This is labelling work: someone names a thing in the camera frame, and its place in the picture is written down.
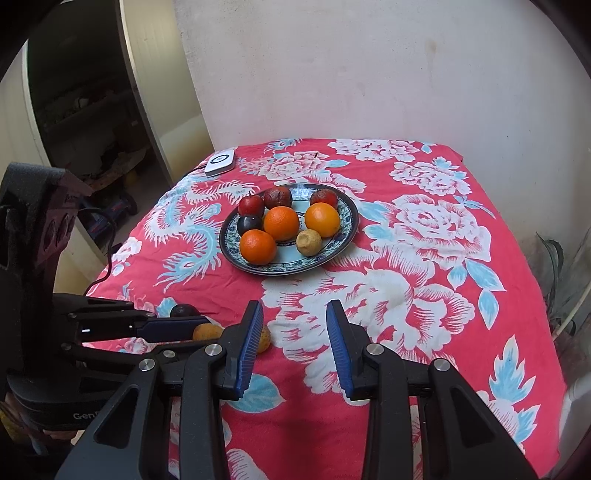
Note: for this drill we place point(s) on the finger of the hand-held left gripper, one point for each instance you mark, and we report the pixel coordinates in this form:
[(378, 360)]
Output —
[(171, 328), (134, 357)]

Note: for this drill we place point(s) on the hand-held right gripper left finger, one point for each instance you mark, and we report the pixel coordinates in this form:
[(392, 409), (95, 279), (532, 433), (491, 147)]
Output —
[(249, 341)]

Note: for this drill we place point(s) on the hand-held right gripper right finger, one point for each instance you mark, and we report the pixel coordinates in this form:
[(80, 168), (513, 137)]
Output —
[(339, 346)]

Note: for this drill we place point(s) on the blue patterned porcelain plate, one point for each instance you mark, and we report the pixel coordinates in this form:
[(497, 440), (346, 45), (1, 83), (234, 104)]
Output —
[(286, 261)]

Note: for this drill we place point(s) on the orange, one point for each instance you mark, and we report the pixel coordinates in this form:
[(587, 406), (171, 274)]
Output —
[(322, 219), (258, 247), (281, 223)]

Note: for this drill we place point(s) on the pale yellow wrinkled fruit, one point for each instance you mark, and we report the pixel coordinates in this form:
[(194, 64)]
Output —
[(308, 242)]

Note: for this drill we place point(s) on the red apple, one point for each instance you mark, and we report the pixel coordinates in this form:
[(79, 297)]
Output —
[(250, 205)]

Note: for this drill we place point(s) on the blue floor tool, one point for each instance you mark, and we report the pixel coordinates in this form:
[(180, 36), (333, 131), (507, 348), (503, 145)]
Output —
[(111, 214)]

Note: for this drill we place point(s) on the red floral tablecloth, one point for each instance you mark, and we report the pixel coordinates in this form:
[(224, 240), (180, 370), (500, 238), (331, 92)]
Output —
[(415, 277)]

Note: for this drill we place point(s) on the wrinkled red fruit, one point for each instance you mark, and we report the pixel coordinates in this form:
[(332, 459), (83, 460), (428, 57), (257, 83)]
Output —
[(324, 197), (277, 198)]

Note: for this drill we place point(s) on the white round-marked device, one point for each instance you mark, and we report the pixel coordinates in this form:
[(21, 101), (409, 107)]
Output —
[(220, 162)]

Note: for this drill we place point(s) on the thin white tube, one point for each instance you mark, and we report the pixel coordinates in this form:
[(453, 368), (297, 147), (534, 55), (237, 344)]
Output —
[(570, 318)]

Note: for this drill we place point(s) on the white pipe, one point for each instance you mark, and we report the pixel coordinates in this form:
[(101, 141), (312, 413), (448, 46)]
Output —
[(579, 392)]

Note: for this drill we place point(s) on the beige door frame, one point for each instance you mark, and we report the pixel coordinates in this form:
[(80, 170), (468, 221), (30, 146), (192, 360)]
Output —
[(161, 92)]

